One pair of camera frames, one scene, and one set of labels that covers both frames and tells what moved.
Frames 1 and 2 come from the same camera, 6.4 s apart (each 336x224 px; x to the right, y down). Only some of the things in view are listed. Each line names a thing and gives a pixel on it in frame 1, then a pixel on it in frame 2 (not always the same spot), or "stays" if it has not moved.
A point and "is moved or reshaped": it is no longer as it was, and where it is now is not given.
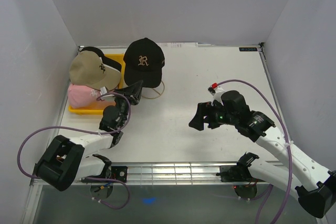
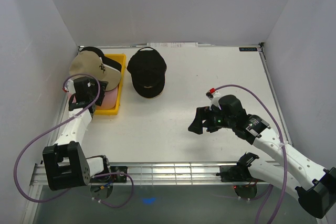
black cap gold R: (143, 61) is moved or reshaped
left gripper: (133, 92) -> (103, 85)
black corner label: (248, 49) stays
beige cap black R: (87, 68) stays
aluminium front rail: (163, 173) stays
